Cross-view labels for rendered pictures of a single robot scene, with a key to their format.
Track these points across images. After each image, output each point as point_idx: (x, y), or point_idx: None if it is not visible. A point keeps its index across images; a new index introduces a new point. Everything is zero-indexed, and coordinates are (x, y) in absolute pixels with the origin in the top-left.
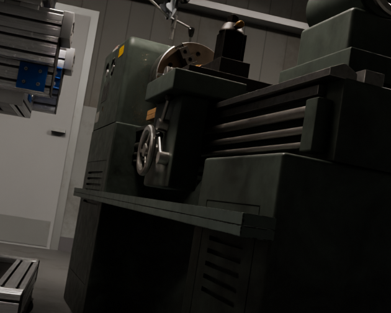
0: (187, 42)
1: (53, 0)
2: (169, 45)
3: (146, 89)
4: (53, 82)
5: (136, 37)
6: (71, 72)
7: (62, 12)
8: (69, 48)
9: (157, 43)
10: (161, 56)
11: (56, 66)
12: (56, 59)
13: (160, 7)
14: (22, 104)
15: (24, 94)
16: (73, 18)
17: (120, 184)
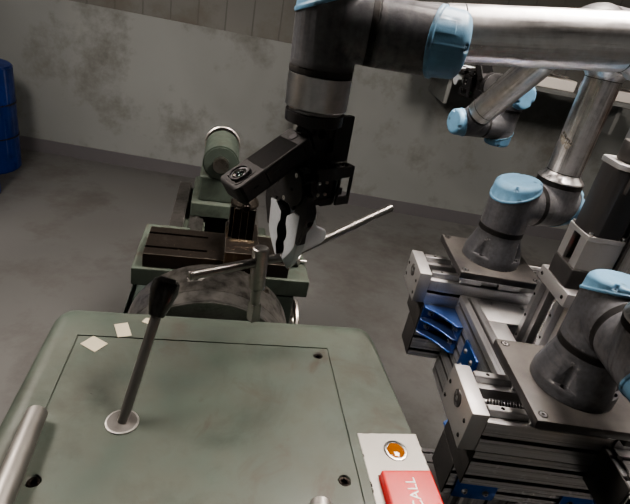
0: (240, 270)
1: (613, 333)
2: (258, 323)
3: (308, 286)
4: (407, 331)
5: (351, 328)
6: (448, 418)
7: (425, 254)
8: (412, 300)
9: (292, 324)
10: (283, 314)
11: (413, 318)
12: (413, 306)
13: (320, 238)
14: (433, 372)
15: (438, 363)
16: (410, 255)
17: None
